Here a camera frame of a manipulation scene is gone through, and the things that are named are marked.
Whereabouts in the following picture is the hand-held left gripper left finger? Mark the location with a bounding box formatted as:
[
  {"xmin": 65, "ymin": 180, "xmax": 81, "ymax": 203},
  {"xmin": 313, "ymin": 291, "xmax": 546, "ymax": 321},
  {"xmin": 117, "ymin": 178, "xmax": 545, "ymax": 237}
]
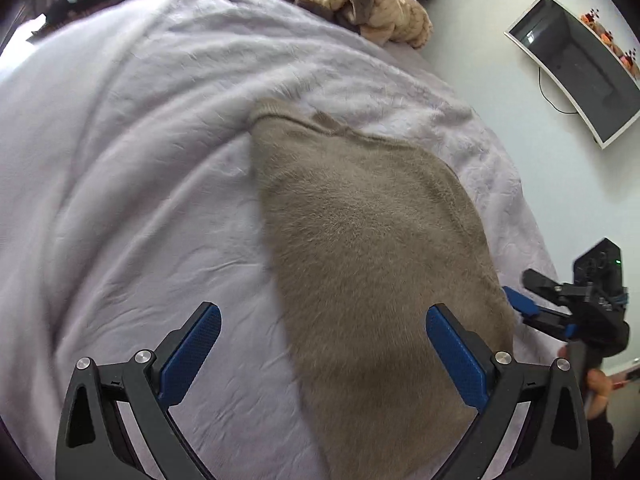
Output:
[{"xmin": 55, "ymin": 302, "xmax": 222, "ymax": 480}]

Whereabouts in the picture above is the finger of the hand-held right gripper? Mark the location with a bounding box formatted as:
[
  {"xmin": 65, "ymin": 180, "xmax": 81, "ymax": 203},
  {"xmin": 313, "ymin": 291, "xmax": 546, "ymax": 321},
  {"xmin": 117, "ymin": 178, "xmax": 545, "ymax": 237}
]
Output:
[
  {"xmin": 522, "ymin": 269, "xmax": 576, "ymax": 306},
  {"xmin": 502, "ymin": 286, "xmax": 576, "ymax": 341}
]

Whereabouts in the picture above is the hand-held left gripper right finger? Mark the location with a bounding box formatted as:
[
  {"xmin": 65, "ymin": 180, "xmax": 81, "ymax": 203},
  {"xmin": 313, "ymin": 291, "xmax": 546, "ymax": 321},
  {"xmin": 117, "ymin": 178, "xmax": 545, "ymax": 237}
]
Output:
[{"xmin": 426, "ymin": 303, "xmax": 592, "ymax": 480}]

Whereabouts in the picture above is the brown knit sweater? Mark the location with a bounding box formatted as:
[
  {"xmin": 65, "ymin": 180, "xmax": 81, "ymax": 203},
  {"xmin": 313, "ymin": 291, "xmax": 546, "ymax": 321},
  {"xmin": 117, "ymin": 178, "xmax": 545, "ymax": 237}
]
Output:
[{"xmin": 247, "ymin": 97, "xmax": 516, "ymax": 480}]

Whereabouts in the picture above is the pile of beige brown clothes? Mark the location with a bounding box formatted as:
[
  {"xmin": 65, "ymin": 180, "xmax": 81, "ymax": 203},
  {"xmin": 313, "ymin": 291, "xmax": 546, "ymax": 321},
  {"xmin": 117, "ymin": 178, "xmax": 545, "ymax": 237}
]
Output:
[{"xmin": 237, "ymin": 0, "xmax": 433, "ymax": 50}]

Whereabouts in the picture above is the person's right hand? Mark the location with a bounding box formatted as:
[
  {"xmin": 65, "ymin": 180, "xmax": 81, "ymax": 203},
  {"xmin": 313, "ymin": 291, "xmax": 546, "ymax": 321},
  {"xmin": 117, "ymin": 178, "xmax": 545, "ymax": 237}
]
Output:
[{"xmin": 585, "ymin": 367, "xmax": 613, "ymax": 418}]

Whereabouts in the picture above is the person's dark clothing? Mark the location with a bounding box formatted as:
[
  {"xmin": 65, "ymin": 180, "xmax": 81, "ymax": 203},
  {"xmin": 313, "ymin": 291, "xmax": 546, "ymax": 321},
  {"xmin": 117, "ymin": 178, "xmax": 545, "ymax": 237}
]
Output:
[{"xmin": 585, "ymin": 410, "xmax": 623, "ymax": 480}]

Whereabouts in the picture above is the lavender bed blanket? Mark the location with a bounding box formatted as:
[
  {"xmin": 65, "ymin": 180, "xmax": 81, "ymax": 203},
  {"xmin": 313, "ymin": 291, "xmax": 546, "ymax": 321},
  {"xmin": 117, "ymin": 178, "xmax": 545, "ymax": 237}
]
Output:
[{"xmin": 0, "ymin": 0, "xmax": 561, "ymax": 480}]

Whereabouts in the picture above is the black television cable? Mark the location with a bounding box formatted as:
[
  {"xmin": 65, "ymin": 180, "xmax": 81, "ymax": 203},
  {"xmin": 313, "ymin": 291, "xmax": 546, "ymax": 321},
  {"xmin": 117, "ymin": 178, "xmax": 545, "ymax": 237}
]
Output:
[{"xmin": 537, "ymin": 67, "xmax": 581, "ymax": 115}]

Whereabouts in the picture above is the white-framed wall television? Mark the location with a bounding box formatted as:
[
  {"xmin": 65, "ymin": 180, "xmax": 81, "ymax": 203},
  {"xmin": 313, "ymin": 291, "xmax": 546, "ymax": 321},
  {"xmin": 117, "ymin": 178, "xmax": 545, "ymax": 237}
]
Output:
[{"xmin": 504, "ymin": 0, "xmax": 640, "ymax": 150}]

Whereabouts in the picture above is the colourful wall decoration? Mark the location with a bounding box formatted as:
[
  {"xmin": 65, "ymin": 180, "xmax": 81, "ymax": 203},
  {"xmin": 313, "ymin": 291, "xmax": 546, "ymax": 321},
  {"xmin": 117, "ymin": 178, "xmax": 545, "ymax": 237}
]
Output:
[{"xmin": 580, "ymin": 6, "xmax": 640, "ymax": 79}]

